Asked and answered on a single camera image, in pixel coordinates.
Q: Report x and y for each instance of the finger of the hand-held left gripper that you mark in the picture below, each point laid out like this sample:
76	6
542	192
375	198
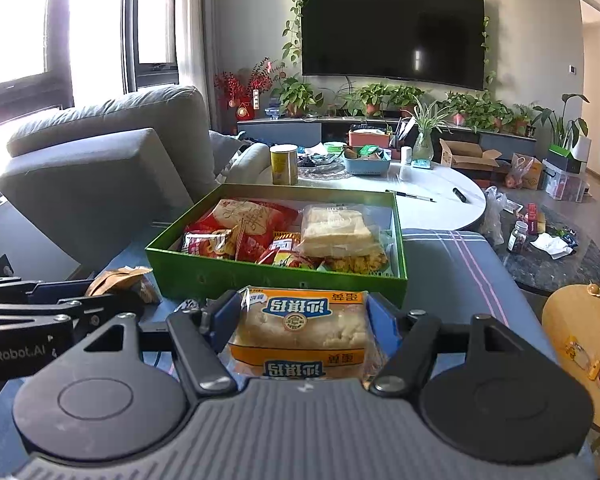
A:
55	290
110	306

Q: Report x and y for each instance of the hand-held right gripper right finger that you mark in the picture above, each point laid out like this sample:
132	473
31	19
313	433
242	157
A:
380	322

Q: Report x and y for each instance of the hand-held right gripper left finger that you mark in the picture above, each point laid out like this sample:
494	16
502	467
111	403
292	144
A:
227	317

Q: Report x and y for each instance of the green cardboard box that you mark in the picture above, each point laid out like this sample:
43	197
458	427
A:
280	282

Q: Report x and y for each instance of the blue label bread packet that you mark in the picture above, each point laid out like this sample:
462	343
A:
300	330

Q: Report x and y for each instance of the small red snack packet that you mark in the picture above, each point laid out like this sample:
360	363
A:
207	245

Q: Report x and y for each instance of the red yellow snack packet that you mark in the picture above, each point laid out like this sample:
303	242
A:
285	255

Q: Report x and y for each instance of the clear bread packet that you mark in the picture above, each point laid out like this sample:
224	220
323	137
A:
335	232

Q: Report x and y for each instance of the brown crumpled snack wrapper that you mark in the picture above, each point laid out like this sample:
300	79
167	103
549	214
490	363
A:
117	280

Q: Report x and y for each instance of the black socket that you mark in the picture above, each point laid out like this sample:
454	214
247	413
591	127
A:
1	264

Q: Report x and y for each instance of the clear flaky pastry packet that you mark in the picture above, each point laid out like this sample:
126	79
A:
355	262

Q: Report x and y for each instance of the striped blue blanket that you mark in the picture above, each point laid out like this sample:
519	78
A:
450	280

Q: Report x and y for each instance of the large red snack packet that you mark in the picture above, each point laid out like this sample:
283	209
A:
250	220

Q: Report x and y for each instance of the grey sofa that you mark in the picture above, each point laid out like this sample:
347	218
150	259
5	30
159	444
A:
105	185

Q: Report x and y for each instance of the white oval table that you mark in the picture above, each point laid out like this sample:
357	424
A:
430	210

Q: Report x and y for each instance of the black pen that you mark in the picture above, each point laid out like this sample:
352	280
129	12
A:
410	195

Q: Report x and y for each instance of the black marker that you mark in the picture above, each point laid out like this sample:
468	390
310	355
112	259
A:
459	195

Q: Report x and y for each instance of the blue plastic basket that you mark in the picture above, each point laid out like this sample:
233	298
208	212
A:
365	167

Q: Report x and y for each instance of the light grey cushion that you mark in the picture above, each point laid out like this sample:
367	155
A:
250	162

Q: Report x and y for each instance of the clear plastic bag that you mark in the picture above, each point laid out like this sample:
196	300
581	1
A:
495	215

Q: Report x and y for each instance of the yellow canister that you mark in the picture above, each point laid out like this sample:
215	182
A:
284	167

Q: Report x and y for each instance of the glass jar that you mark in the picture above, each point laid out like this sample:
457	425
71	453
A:
517	237

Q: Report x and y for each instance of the white cup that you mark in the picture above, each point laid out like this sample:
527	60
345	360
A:
406	155

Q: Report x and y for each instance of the dark marble round table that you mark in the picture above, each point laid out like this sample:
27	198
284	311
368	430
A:
545	270

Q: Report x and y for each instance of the spider plant in glass vase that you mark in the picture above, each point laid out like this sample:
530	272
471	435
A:
422	147

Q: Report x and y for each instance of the pink box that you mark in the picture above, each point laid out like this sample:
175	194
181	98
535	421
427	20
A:
367	139

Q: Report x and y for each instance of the small red box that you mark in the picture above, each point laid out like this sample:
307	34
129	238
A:
531	217

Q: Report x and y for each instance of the yellow round side table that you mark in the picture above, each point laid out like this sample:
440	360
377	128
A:
565	320

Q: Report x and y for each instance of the white crumpled tissue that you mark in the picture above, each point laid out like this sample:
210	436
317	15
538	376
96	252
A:
550	245

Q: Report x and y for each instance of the open cardboard box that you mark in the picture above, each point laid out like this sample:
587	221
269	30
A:
467	152

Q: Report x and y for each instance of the dark tv cabinet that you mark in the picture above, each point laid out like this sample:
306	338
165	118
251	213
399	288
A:
280	132

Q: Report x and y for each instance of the orange plastic bag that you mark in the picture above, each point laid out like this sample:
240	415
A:
522	172

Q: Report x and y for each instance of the potted green plant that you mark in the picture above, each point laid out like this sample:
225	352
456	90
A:
520	120
457	105
485	112
295	95
372	97
405	95

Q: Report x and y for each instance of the clear storage box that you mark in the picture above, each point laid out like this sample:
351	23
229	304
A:
562	185

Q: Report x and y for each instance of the red berry decoration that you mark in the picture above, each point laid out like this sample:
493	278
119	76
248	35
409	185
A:
230	87

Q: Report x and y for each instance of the black green box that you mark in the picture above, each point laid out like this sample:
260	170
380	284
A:
564	156

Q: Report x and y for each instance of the large leaf plant white pot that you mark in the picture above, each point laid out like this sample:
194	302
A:
560	125

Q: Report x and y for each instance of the dark framed window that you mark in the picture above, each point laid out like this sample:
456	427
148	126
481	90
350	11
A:
130	25

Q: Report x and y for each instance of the green vine garland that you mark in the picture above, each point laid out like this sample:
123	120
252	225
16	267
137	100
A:
293	49

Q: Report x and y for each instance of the beige curtain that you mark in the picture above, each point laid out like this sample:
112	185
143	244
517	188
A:
195	35

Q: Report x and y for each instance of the black television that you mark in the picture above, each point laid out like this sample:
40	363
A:
390	30

